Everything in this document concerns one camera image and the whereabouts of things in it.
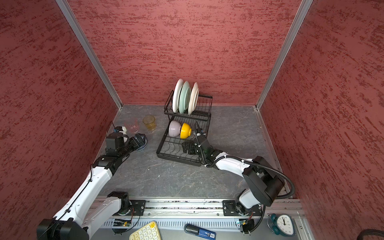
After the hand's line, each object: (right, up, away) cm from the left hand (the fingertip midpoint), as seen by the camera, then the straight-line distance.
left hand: (140, 141), depth 82 cm
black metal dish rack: (+15, -6, +12) cm, 20 cm away
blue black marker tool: (+35, -39, -17) cm, 55 cm away
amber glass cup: (-2, +11, +24) cm, 26 cm away
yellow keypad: (+10, -39, -16) cm, 43 cm away
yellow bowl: (+25, +4, +12) cm, 28 cm away
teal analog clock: (+71, -36, -15) cm, 81 cm away
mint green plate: (+25, +24, -4) cm, 35 cm away
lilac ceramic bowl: (+18, +6, +12) cm, 22 cm away
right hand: (+26, -4, +5) cm, 27 cm away
